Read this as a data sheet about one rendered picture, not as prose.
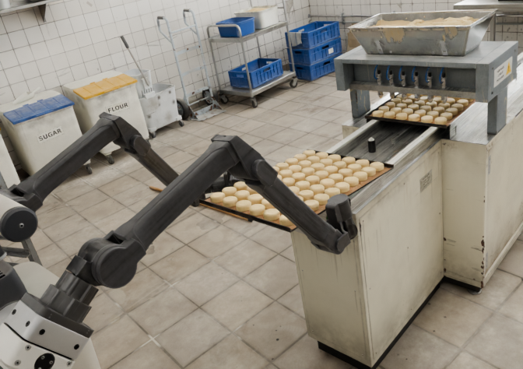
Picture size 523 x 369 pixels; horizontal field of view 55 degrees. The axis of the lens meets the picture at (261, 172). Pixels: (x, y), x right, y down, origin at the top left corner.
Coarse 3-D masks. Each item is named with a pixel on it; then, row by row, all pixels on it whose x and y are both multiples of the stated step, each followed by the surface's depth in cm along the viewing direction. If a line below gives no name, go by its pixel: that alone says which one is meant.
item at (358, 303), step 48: (384, 144) 222; (384, 192) 188; (432, 192) 220; (384, 240) 195; (432, 240) 230; (336, 288) 200; (384, 288) 202; (432, 288) 241; (336, 336) 214; (384, 336) 211
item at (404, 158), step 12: (432, 132) 211; (444, 132) 221; (420, 144) 205; (432, 144) 213; (396, 156) 196; (408, 156) 199; (396, 168) 193; (384, 180) 188; (360, 192) 176; (372, 192) 183; (360, 204) 178
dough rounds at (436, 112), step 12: (408, 96) 252; (420, 96) 248; (384, 108) 239; (396, 108) 236; (408, 108) 233; (420, 108) 231; (432, 108) 233; (444, 108) 229; (456, 108) 223; (408, 120) 226; (420, 120) 223; (432, 120) 219; (444, 120) 214
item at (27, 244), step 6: (0, 174) 207; (0, 180) 207; (0, 186) 207; (6, 186) 210; (30, 240) 222; (24, 246) 221; (30, 246) 222; (30, 252) 222; (36, 252) 225; (30, 258) 224; (36, 258) 225
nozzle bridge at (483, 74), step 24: (360, 48) 246; (480, 48) 210; (504, 48) 204; (336, 72) 240; (360, 72) 241; (384, 72) 232; (408, 72) 224; (432, 72) 216; (456, 72) 209; (480, 72) 193; (504, 72) 204; (360, 96) 254; (456, 96) 208; (480, 96) 197; (504, 96) 210; (504, 120) 215
